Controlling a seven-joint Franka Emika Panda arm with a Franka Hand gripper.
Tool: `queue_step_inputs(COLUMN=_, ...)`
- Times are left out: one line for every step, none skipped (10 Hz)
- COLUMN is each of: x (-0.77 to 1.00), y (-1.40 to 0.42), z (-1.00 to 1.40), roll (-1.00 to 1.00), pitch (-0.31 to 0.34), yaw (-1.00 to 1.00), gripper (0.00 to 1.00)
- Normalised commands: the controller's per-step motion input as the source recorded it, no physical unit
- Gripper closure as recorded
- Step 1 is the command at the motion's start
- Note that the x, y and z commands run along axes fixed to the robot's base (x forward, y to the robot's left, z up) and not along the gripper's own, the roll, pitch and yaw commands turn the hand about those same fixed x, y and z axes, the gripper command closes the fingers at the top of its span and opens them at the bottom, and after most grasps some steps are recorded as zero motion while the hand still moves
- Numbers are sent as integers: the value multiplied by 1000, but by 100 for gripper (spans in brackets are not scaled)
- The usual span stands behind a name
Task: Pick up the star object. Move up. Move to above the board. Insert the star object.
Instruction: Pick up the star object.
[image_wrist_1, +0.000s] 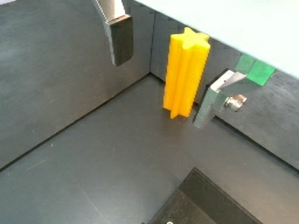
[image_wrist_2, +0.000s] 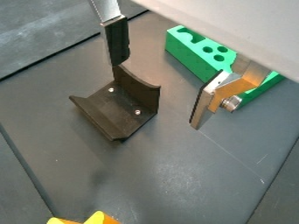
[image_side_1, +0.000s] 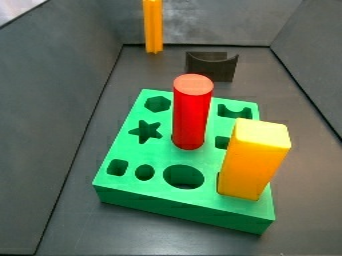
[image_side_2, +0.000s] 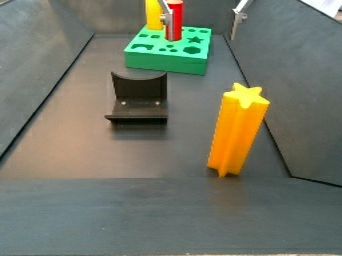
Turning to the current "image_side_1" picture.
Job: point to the orange star-shaped prism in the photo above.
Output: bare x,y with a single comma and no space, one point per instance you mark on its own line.
153,17

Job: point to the green shape sorter board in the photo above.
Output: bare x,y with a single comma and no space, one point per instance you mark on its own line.
150,175

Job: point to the red cylinder block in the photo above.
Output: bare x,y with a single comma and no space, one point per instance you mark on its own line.
193,92

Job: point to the orange rectangular block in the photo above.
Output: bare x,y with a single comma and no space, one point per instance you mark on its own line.
257,149

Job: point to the black concave block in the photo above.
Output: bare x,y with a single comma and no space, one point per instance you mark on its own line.
213,65

